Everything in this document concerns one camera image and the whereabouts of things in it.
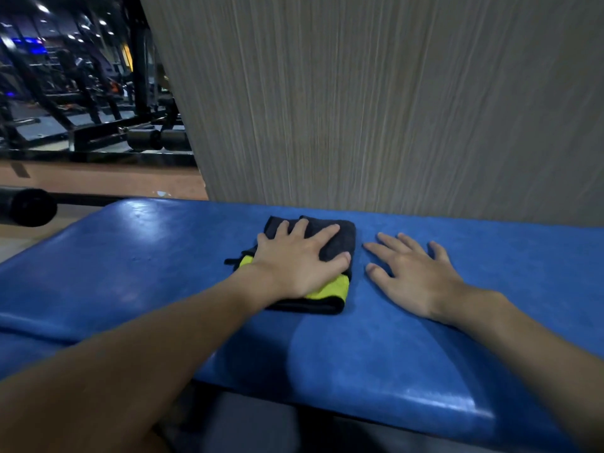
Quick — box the blue padded bench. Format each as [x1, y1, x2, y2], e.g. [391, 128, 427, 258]
[0, 198, 604, 453]

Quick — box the black gym equipment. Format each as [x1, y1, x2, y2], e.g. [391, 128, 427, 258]
[0, 0, 197, 167]

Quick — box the person's right hand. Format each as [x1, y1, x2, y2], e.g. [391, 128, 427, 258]
[362, 232, 466, 322]

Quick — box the person's left hand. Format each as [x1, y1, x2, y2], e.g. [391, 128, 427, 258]
[235, 218, 352, 300]

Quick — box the black foam roller pad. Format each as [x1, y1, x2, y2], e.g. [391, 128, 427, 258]
[0, 187, 59, 228]

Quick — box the person's left forearm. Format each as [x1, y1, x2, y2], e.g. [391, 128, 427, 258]
[0, 266, 279, 453]

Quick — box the person's right forearm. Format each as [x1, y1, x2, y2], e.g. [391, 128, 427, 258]
[436, 285, 604, 453]

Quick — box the grey and yellow cleaning cloth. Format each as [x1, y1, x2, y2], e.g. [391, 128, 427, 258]
[224, 215, 357, 316]

